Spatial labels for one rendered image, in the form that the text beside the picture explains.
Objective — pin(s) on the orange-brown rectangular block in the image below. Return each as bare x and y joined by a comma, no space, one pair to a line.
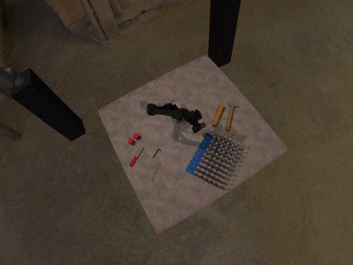
218,115

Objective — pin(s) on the small red block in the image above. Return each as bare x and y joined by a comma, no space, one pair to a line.
136,136
131,141

